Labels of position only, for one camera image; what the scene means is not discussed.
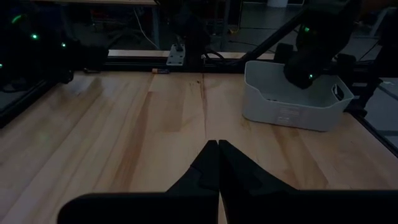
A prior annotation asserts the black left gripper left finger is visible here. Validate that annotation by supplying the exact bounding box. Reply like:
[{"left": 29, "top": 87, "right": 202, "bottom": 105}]
[{"left": 57, "top": 140, "right": 220, "bottom": 224}]

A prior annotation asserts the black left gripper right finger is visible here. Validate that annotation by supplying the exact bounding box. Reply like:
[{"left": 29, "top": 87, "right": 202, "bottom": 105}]
[{"left": 219, "top": 139, "right": 398, "bottom": 224}]

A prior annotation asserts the light grey plastic bin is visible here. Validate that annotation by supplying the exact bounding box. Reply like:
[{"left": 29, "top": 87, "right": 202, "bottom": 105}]
[{"left": 241, "top": 60, "right": 354, "bottom": 133}]

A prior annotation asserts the grey metal mounting plate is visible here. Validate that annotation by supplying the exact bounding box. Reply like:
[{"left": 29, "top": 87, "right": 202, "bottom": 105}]
[{"left": 165, "top": 43, "right": 187, "bottom": 67}]

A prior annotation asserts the black equipment rack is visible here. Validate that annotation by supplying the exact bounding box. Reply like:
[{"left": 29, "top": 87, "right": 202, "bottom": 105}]
[{"left": 0, "top": 0, "right": 108, "bottom": 86}]

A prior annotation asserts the black aluminium table frame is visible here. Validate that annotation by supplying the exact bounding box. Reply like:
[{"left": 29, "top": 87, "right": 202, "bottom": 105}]
[{"left": 0, "top": 46, "right": 398, "bottom": 156}]

